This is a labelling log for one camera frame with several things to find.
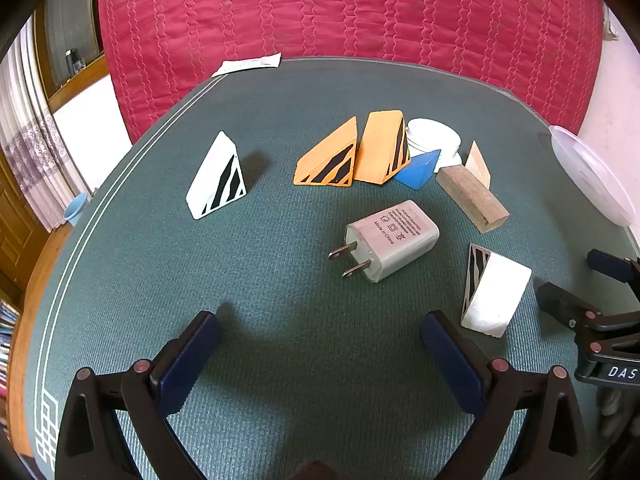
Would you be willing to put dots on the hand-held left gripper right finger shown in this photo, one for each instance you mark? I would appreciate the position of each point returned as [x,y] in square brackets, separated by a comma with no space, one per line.
[452,360]

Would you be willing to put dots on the wooden cabinet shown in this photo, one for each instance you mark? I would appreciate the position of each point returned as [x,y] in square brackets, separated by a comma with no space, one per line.
[15,230]

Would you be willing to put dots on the blue pyramid block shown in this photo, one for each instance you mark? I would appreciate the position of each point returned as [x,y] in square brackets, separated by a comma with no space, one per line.
[415,172]

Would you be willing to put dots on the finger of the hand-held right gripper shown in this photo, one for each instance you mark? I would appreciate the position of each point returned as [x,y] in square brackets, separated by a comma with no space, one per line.
[565,302]
[607,263]

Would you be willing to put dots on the white paper slip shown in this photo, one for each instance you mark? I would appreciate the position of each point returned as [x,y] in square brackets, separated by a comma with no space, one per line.
[245,65]

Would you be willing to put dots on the row of books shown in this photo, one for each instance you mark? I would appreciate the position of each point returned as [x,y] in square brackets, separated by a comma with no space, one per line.
[6,340]

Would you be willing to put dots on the clear plastic bowl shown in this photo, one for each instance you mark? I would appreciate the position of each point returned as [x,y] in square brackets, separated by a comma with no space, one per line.
[590,170]

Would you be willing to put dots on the green table mat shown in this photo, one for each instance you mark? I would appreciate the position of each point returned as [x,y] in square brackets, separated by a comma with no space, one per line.
[280,200]

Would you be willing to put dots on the small wooden triangle block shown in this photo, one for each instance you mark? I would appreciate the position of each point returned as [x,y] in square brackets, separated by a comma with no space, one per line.
[477,165]

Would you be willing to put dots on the wooden window frame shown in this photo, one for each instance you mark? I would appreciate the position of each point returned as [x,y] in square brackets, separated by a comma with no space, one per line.
[75,80]

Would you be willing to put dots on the red quilted blanket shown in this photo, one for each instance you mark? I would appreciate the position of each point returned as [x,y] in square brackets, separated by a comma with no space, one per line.
[350,10]

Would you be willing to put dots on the orange striped wedge block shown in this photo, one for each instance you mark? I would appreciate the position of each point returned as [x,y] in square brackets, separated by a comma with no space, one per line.
[377,150]
[325,160]

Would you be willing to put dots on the long wooden block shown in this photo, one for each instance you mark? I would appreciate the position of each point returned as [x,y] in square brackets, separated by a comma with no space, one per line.
[470,197]

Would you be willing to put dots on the person's right hand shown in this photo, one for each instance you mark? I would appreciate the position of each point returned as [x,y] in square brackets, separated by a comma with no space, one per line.
[612,410]

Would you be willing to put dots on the white striped wedge block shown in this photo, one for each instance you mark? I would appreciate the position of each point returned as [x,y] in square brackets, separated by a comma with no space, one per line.
[210,180]
[495,290]

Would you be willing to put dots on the white patterned curtain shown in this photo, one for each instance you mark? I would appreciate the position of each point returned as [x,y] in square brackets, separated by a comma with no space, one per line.
[35,150]

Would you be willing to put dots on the white fabric item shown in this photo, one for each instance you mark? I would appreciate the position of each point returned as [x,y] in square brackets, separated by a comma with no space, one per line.
[610,27]

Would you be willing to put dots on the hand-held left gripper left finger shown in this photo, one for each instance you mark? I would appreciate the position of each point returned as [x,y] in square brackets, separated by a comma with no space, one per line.
[192,360]

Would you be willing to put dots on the dark small bottle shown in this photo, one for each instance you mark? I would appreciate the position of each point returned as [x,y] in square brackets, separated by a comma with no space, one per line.
[74,62]

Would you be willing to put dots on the blue waste bin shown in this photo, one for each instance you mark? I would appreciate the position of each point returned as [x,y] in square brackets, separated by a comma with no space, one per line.
[75,210]

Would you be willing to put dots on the white round jar cap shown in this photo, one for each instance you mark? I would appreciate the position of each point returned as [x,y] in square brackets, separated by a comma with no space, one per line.
[432,135]

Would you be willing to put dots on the white charger plug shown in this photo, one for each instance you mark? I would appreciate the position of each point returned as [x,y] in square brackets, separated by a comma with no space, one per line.
[390,240]

